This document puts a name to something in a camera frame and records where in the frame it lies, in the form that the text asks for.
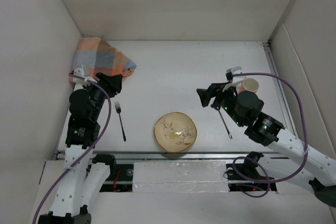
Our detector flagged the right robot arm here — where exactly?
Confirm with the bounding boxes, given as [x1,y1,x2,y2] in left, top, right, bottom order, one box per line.
[196,83,335,207]

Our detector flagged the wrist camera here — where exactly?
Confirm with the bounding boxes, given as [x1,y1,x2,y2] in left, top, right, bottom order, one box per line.
[226,66,243,81]
[69,64,91,86]

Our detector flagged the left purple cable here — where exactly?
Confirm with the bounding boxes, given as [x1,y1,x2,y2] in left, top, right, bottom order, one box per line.
[31,72,112,224]

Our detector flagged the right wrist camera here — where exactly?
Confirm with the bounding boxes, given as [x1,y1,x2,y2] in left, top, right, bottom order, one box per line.
[226,66,243,81]

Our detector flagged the beige bird pattern plate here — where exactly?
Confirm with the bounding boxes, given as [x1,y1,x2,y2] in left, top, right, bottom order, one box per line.
[154,112,197,153]

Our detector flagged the white foam block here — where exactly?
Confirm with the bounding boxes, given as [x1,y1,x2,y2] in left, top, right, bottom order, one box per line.
[132,161,229,193]

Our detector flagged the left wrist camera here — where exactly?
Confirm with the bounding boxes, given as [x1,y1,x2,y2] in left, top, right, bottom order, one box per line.
[69,64,91,86]

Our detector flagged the orange blue checkered cloth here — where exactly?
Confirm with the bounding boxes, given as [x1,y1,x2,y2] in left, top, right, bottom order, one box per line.
[72,37,137,79]

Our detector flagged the pink ceramic mug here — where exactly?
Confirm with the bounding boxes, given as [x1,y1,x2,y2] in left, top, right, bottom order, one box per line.
[237,78,259,93]

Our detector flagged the black metal spoon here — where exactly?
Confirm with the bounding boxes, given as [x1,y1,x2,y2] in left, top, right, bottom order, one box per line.
[217,109,233,140]

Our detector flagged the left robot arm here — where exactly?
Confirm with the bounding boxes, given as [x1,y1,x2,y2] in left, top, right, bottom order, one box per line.
[32,73,123,223]

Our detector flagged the black metal fork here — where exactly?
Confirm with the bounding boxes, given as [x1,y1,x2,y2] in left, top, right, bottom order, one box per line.
[114,102,127,142]

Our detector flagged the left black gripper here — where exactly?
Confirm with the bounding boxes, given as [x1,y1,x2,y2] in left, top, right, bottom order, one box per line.
[82,72,121,121]

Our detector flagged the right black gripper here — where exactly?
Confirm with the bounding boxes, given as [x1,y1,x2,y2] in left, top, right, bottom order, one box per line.
[196,81,245,127]

